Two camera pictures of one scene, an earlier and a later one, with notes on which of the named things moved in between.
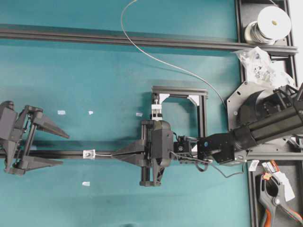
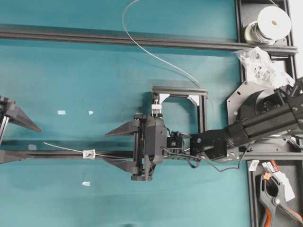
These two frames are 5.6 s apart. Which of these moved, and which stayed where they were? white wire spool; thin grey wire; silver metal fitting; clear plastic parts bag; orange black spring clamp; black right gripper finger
Moved: black right gripper finger; thin grey wire
Stayed: white wire spool; clear plastic parts bag; silver metal fitting; orange black spring clamp
